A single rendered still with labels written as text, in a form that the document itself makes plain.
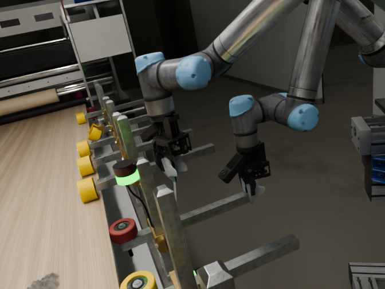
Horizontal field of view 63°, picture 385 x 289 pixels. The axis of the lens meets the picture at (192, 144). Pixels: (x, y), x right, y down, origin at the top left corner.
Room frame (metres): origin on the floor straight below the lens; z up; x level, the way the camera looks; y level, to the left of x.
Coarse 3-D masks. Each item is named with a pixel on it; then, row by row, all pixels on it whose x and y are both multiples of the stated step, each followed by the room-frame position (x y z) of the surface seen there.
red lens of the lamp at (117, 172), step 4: (132, 164) 0.75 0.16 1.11; (124, 168) 0.74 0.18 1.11; (128, 168) 0.74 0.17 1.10; (132, 168) 0.75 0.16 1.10; (136, 168) 0.77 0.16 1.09; (116, 172) 0.74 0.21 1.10; (120, 172) 0.74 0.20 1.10; (124, 172) 0.74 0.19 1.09; (128, 172) 0.74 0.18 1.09; (132, 172) 0.75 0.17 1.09; (116, 176) 0.75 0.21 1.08; (120, 176) 0.74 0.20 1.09; (124, 176) 0.74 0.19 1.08
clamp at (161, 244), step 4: (148, 220) 0.85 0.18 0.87; (148, 224) 0.84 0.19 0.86; (152, 228) 0.80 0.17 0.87; (152, 232) 0.78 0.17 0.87; (156, 236) 0.76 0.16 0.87; (160, 236) 0.75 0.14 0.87; (164, 236) 0.75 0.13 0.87; (156, 240) 0.75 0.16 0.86; (160, 240) 0.74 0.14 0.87; (164, 240) 0.74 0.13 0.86; (156, 244) 0.75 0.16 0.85; (160, 244) 0.73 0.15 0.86; (164, 244) 0.74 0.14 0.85; (156, 248) 0.74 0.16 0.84; (160, 248) 0.73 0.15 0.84; (164, 248) 0.74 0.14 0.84; (164, 252) 0.74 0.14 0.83
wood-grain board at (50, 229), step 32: (0, 128) 2.66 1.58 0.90; (32, 128) 2.40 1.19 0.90; (64, 128) 2.18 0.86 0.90; (0, 160) 1.74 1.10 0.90; (32, 160) 1.61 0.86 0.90; (64, 160) 1.50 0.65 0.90; (0, 192) 1.26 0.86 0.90; (32, 192) 1.18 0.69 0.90; (64, 192) 1.12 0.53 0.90; (0, 224) 0.97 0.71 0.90; (32, 224) 0.92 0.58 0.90; (64, 224) 0.88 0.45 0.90; (96, 224) 0.84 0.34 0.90; (0, 256) 0.77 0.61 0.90; (32, 256) 0.74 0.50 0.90; (64, 256) 0.71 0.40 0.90; (96, 256) 0.68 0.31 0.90; (0, 288) 0.64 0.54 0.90; (64, 288) 0.59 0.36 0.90; (96, 288) 0.57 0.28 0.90
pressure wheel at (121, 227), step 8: (112, 224) 0.81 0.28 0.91; (120, 224) 0.79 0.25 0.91; (128, 224) 0.79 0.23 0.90; (112, 232) 0.77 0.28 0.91; (120, 232) 0.76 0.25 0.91; (128, 232) 0.76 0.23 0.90; (136, 232) 0.78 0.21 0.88; (112, 240) 0.77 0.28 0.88; (120, 240) 0.75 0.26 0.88; (128, 240) 0.76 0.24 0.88
